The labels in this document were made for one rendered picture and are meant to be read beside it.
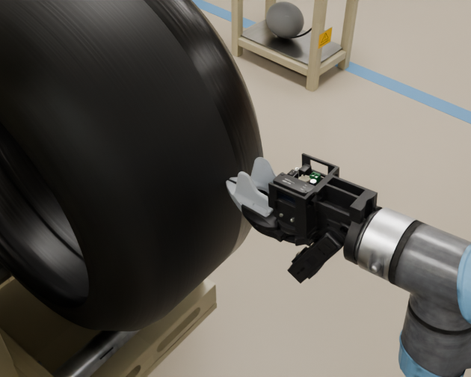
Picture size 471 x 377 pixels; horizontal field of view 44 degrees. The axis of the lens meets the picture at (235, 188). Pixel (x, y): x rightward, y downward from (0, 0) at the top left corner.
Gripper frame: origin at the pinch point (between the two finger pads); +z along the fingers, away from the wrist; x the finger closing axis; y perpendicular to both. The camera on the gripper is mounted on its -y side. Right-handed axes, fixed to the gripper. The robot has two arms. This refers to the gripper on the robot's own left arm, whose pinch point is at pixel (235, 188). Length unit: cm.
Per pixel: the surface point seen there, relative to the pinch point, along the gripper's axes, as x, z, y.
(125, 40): 3.9, 11.4, 20.4
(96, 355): 18.9, 18.0, -31.2
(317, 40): -189, 112, -86
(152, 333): 8.0, 17.2, -36.6
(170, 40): -1.5, 9.5, 18.5
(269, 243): -86, 67, -120
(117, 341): 14.8, 17.8, -31.7
